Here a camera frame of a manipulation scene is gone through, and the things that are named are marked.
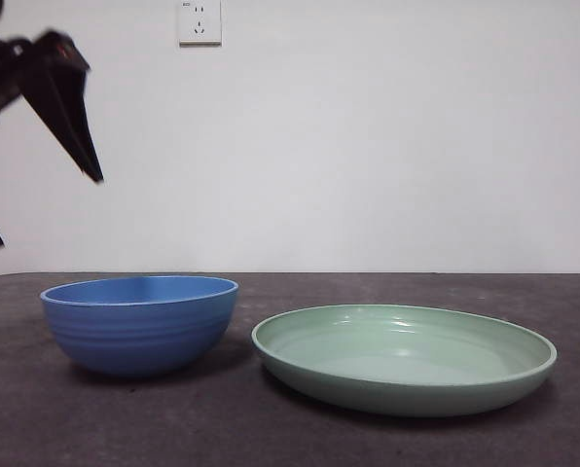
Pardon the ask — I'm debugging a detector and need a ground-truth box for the blue ribbed bowl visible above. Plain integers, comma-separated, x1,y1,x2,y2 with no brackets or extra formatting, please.
40,274,240,377

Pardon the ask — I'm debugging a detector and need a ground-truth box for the pale green round plate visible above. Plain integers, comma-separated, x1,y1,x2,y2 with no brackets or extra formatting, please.
250,304,559,418

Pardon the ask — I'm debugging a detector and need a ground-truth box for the white wall socket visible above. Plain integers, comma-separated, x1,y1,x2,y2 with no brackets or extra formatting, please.
177,0,224,49

